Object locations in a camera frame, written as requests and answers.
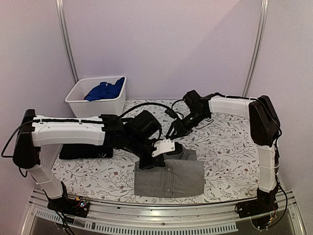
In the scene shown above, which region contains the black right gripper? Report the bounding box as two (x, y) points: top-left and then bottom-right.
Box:
(169, 110), (208, 139)

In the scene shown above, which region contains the grey garment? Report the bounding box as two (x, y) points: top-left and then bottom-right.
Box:
(134, 149), (205, 198)

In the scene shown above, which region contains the black t-shirt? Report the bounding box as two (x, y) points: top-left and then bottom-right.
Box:
(59, 144), (113, 160)

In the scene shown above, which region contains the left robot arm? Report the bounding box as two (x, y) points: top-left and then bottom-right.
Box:
(10, 109), (175, 212)

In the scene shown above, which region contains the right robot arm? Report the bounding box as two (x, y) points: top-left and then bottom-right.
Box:
(166, 90), (282, 213)

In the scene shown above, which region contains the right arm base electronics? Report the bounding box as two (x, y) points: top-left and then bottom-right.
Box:
(234, 199), (278, 230)

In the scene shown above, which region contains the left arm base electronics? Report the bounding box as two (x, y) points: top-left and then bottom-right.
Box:
(47, 197), (90, 218)

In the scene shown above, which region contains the white plastic laundry bin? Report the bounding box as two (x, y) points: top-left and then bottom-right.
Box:
(65, 76), (127, 118)

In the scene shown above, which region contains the floral tablecloth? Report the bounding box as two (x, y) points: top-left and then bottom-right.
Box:
(52, 113), (274, 204)

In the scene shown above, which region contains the blue garment in bin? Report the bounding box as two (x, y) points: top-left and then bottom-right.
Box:
(84, 77), (125, 101)

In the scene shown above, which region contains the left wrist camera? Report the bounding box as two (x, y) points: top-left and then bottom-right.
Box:
(127, 110), (176, 152)

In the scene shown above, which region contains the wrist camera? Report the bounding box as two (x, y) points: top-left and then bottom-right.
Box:
(127, 110), (176, 152)
(182, 90), (201, 111)

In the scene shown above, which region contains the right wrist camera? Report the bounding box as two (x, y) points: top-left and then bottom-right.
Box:
(182, 90), (201, 111)

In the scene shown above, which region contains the aluminium front rail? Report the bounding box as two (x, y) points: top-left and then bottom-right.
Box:
(19, 189), (310, 235)

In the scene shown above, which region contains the right aluminium frame post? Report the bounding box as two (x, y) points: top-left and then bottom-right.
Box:
(241, 0), (269, 97)

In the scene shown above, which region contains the aluminium frame post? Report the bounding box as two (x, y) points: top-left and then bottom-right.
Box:
(241, 0), (269, 97)
(55, 0), (79, 84)

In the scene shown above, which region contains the left aluminium frame post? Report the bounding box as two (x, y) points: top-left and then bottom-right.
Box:
(55, 0), (79, 84)

